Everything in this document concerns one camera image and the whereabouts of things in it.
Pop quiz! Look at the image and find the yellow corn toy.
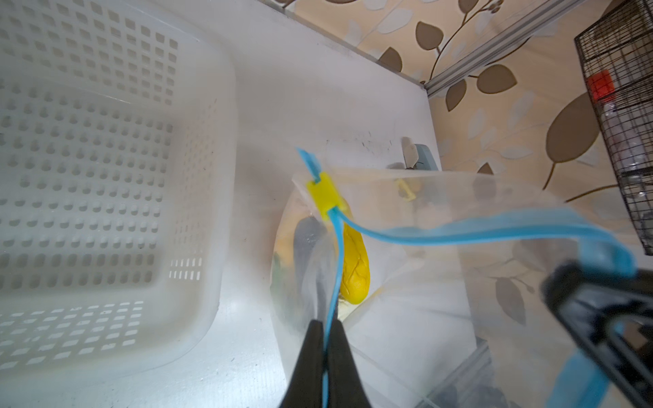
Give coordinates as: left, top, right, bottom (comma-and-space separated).
339, 222, 371, 304

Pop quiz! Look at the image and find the grey blue box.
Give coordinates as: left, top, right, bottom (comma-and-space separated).
401, 137, 440, 171

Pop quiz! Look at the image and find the clear zip top bag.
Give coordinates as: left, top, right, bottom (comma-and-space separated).
270, 152, 637, 407

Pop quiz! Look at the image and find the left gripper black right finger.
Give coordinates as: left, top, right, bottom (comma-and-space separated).
324, 319, 371, 408

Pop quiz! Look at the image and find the white plastic basket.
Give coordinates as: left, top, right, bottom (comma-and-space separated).
1, 1, 238, 403

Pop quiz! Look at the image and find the red capped clear container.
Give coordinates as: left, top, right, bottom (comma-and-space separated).
586, 70, 616, 104

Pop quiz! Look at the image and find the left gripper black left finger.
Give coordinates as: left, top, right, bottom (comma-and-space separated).
280, 320, 325, 408

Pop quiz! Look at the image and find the black wire basket right wall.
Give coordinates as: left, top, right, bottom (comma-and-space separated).
575, 1, 652, 256

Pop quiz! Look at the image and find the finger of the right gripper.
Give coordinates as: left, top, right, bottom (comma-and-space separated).
541, 263, 652, 407

